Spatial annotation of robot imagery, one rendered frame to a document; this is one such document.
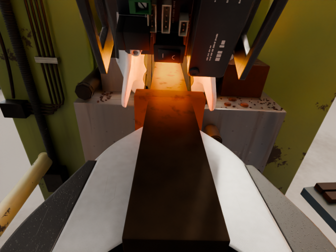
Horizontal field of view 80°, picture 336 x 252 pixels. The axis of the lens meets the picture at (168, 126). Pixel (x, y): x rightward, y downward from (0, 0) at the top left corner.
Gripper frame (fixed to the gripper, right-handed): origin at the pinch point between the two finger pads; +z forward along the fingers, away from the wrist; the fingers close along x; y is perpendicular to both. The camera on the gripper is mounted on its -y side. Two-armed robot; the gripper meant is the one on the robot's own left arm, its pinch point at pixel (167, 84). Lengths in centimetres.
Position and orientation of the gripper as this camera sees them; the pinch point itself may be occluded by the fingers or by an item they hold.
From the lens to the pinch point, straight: 21.3
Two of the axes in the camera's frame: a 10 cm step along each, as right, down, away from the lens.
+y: -0.2, 8.7, -5.0
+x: 10.0, 0.4, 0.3
